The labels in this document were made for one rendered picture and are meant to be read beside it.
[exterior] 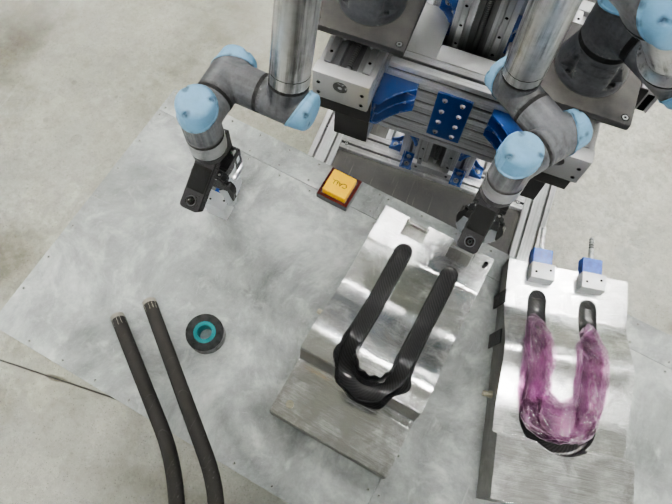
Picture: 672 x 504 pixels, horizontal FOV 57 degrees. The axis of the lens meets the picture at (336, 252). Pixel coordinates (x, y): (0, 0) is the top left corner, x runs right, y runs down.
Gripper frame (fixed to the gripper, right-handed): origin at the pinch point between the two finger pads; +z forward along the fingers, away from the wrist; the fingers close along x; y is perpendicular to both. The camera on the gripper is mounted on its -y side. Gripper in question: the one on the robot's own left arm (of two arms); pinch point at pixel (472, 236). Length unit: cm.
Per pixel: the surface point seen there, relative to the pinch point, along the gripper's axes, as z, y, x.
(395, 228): -4.5, -8.3, 15.6
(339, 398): -1.5, -45.6, 9.7
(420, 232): -1.8, -5.4, 10.6
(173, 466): -4, -72, 31
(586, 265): -2.3, 4.5, -24.5
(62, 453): 84, -91, 84
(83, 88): 85, 27, 161
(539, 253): -2.3, 2.2, -14.5
